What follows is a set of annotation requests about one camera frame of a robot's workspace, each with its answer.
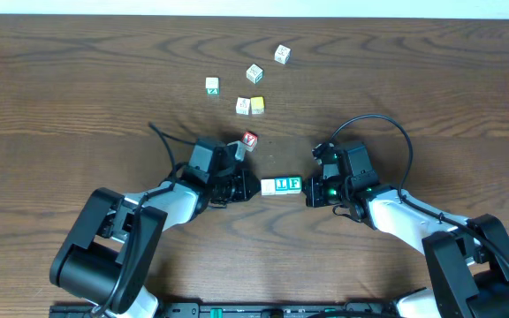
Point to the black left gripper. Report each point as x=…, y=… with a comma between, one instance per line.
x=253, y=185

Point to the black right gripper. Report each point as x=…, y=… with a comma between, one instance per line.
x=313, y=196

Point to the white letter Y block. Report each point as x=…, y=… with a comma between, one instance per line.
x=268, y=187

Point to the green letter F block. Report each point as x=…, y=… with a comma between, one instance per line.
x=294, y=185

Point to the blue letter L block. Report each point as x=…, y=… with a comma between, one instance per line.
x=281, y=186

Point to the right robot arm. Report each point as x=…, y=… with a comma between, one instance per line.
x=467, y=258

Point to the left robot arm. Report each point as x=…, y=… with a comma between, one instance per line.
x=106, y=256

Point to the red letter A block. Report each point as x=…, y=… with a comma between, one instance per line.
x=250, y=140

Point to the white picture block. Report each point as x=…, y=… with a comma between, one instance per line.
x=242, y=106

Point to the yellow block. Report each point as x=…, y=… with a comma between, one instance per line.
x=257, y=105

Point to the white block green side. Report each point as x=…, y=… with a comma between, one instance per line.
x=212, y=86

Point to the white block teal side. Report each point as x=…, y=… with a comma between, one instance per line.
x=254, y=73

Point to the white block top right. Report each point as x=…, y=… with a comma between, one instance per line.
x=282, y=54

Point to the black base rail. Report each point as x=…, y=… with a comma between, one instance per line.
x=196, y=310

